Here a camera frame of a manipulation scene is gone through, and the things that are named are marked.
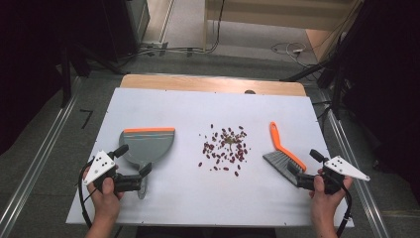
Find grey dustpan with orange lip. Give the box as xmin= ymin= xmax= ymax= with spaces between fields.
xmin=118 ymin=127 xmax=176 ymax=200

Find person's right hand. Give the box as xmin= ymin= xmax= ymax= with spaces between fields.
xmin=308 ymin=168 xmax=354 ymax=217

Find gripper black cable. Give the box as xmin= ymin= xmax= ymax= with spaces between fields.
xmin=334 ymin=180 xmax=354 ymax=238
xmin=77 ymin=158 xmax=97 ymax=230

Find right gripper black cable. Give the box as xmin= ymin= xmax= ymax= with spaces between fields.
xmin=334 ymin=180 xmax=354 ymax=238

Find black curtain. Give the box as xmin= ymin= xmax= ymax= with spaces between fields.
xmin=0 ymin=0 xmax=142 ymax=157
xmin=325 ymin=0 xmax=420 ymax=199

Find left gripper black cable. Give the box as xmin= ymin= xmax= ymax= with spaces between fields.
xmin=77 ymin=158 xmax=97 ymax=230

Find black metal stand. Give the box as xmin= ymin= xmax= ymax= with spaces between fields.
xmin=58 ymin=42 xmax=131 ymax=109

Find scatter of red beans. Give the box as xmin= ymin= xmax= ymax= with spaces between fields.
xmin=197 ymin=123 xmax=252 ymax=179

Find white board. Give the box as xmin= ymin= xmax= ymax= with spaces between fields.
xmin=64 ymin=86 xmax=356 ymax=229

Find wooden table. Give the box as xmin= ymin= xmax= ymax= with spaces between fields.
xmin=119 ymin=73 xmax=308 ymax=98

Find light wooden furniture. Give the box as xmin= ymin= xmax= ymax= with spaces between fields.
xmin=203 ymin=0 xmax=365 ymax=64

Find white cable coil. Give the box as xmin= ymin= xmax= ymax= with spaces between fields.
xmin=270 ymin=41 xmax=319 ymax=69

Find person's left hand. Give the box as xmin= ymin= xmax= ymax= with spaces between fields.
xmin=81 ymin=164 xmax=126 ymax=220

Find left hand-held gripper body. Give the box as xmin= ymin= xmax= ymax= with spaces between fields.
xmin=82 ymin=150 xmax=144 ymax=195

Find orange brush with grey bristles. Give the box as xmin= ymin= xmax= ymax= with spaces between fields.
xmin=262 ymin=121 xmax=308 ymax=186

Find metal floor rail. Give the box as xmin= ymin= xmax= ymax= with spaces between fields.
xmin=0 ymin=76 xmax=84 ymax=238
xmin=317 ymin=88 xmax=392 ymax=238

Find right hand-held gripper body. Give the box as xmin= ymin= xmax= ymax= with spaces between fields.
xmin=295 ymin=155 xmax=371 ymax=195

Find dark floor cables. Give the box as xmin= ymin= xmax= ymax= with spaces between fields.
xmin=131 ymin=0 xmax=228 ymax=58

